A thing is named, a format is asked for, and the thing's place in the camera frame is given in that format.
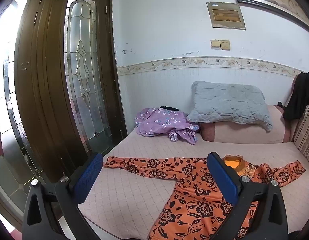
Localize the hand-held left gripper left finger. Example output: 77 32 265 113
22 152 104 240

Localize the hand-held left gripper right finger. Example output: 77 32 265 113
207 152 288 240

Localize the orange floral long-sleeved shirt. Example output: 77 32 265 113
104 155 306 240

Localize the pink checked sofa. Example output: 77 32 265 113
77 73 309 240

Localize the grey quilted pillow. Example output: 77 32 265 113
186 81 273 132

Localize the purple floral garment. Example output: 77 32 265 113
135 107 200 145

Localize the brown wooden glass door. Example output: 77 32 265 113
0 0 128 227

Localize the black cloth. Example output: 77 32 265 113
277 71 309 120

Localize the small framed wall panel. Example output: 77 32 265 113
206 2 246 30

